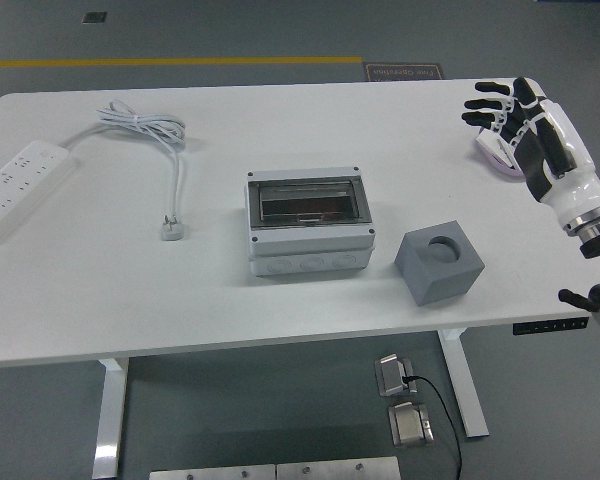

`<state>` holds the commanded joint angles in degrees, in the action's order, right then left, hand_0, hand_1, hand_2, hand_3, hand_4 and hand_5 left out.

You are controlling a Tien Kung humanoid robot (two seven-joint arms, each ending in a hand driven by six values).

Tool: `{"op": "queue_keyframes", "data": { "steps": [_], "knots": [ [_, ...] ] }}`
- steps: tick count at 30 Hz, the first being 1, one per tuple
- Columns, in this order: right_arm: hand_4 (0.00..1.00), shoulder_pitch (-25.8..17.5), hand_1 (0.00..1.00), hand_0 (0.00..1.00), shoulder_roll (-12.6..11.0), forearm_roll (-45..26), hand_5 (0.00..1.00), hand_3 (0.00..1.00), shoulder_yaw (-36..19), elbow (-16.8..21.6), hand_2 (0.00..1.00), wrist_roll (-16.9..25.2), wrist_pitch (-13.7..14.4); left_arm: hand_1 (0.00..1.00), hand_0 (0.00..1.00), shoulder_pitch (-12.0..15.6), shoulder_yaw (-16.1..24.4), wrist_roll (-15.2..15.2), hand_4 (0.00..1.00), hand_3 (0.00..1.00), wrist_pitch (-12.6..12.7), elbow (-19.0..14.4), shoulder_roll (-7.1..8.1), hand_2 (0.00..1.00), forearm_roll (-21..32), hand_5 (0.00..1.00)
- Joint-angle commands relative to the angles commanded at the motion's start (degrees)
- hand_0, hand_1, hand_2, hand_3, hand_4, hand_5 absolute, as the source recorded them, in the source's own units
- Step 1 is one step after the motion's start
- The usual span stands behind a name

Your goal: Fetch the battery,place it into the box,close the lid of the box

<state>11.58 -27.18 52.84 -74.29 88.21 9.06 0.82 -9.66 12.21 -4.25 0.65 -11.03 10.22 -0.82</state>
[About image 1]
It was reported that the black table control panel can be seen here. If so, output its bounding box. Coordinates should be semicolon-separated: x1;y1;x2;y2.
512;317;590;336

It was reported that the white table leg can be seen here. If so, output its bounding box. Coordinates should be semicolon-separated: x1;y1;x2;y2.
90;357;130;480
438;329;490;441

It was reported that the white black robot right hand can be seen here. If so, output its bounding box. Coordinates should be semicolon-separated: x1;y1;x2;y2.
460;75;600;227

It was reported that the white power cord with plug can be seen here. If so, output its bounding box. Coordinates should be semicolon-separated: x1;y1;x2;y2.
59;98;189;243

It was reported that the white power strip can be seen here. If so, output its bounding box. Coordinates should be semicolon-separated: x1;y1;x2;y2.
0;139;77;245

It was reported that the metal base plate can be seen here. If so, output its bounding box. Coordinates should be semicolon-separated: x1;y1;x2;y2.
148;463;277;480

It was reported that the grey block with round hole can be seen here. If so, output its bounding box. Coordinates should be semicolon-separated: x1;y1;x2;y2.
394;218;485;307

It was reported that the purple tray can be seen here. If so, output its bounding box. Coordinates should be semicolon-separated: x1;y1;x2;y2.
474;127;524;177

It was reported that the transparent hinged box lid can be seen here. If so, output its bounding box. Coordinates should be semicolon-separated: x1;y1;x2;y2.
247;177;367;232

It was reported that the black floor cable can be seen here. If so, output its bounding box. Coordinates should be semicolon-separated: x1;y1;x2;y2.
402;374;464;480

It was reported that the grey plastic junction box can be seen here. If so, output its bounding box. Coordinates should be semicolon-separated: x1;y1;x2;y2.
244;167;377;277

